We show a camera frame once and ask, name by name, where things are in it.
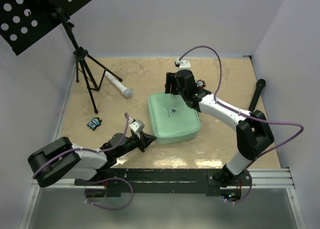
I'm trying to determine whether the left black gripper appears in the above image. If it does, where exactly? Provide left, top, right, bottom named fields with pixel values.
left=115, top=129, right=156, bottom=158

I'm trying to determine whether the mint green medicine case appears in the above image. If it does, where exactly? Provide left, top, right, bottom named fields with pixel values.
left=148, top=92, right=201, bottom=145

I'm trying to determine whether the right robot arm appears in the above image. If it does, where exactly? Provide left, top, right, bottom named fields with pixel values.
left=164, top=69, right=275, bottom=187

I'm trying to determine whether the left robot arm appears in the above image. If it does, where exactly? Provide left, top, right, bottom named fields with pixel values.
left=27, top=131, right=156, bottom=188

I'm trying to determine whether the red owl toy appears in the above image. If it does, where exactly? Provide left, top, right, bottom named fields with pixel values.
left=196, top=80, right=206, bottom=89

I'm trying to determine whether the white microphone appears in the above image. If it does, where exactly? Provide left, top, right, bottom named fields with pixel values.
left=104, top=71, right=133, bottom=98

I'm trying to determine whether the blue owl toy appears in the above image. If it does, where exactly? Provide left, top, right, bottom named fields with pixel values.
left=87, top=117, right=103, bottom=131

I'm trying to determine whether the black microphone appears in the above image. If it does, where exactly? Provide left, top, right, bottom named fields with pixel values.
left=248, top=78, right=266, bottom=112

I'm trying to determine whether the black perforated music stand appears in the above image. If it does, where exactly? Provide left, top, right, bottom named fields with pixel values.
left=0, top=0, right=110, bottom=114

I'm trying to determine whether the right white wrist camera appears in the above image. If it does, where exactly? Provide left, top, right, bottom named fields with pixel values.
left=174, top=59, right=191, bottom=71

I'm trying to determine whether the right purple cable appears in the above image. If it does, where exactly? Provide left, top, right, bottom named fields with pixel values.
left=178, top=45, right=305, bottom=205

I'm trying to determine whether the purple cable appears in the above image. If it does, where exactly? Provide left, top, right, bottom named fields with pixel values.
left=32, top=112, right=135, bottom=210
left=178, top=45, right=305, bottom=205

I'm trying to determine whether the black base frame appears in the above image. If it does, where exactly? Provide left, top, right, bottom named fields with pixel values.
left=75, top=168, right=253, bottom=198

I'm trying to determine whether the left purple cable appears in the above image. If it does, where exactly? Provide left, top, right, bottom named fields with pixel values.
left=32, top=112, right=135, bottom=210

